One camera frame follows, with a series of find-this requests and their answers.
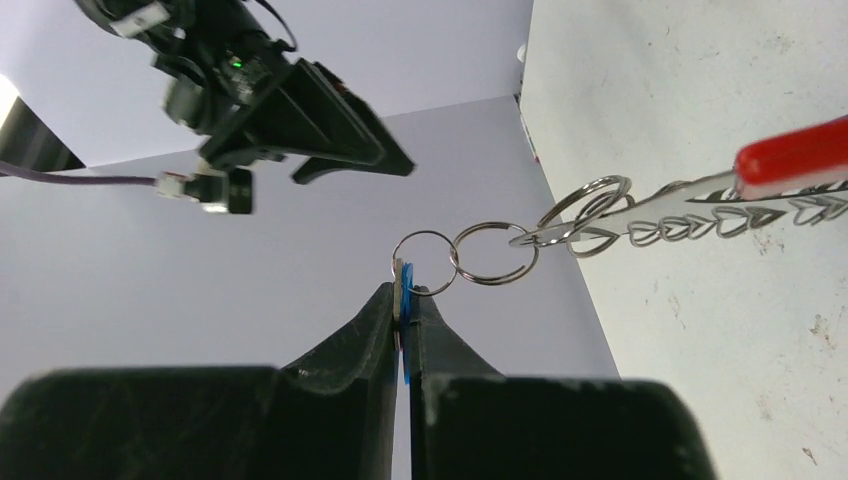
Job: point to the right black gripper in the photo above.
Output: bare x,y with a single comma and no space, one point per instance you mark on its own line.
232,84

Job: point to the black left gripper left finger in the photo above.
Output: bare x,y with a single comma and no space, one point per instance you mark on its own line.
326,415

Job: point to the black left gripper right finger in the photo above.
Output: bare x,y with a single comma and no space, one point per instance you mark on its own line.
470,421

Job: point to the blue key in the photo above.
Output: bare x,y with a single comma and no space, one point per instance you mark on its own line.
402,292

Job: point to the grey red keyring holder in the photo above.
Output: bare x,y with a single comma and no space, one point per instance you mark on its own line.
801,173

